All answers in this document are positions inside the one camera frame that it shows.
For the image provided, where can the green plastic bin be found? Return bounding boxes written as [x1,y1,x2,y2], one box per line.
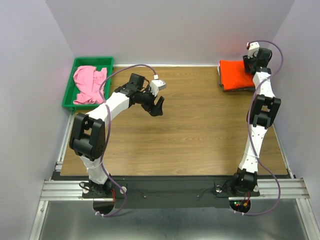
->
[62,56,114,111]

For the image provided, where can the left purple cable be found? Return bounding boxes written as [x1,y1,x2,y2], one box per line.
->
[94,63,159,218]

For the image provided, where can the orange t shirt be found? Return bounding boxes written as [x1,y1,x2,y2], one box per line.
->
[219,60,255,90]

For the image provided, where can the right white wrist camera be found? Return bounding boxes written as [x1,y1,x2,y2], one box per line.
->
[246,41,260,59]

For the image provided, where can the pink crumpled t shirt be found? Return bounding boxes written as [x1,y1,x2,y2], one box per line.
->
[73,65,108,105]

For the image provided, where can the dark grey folded t shirt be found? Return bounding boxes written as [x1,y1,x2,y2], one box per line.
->
[218,75,256,93]

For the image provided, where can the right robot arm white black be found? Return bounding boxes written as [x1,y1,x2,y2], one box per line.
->
[230,42,281,196]

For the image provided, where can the aluminium rail frame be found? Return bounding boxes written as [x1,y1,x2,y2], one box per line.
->
[31,109,320,240]

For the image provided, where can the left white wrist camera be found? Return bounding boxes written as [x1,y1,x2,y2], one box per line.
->
[149,79,167,97]

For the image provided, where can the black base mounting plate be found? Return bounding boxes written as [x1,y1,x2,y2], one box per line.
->
[79,175,260,212]

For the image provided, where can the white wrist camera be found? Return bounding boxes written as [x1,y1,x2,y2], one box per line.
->
[246,41,260,59]
[149,79,167,97]

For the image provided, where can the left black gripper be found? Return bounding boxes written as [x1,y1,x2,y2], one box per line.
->
[137,84,164,117]

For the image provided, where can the white folded t shirt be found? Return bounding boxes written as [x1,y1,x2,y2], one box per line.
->
[217,64,221,76]

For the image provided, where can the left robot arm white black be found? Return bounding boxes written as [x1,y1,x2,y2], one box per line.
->
[69,73,166,197]

